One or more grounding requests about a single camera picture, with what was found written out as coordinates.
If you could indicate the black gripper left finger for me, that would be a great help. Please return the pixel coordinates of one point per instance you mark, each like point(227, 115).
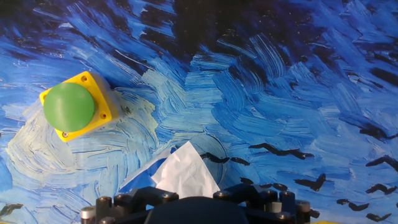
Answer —
point(124, 205)

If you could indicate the green button yellow box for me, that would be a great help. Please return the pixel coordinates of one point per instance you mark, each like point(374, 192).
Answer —
point(68, 107)

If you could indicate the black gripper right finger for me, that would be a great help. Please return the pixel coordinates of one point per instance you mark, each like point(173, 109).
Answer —
point(273, 205)

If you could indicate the painting print tablecloth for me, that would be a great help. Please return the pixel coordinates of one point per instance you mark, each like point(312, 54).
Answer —
point(248, 93)

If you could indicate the white napkin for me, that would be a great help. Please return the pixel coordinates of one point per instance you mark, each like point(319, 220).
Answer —
point(186, 174)

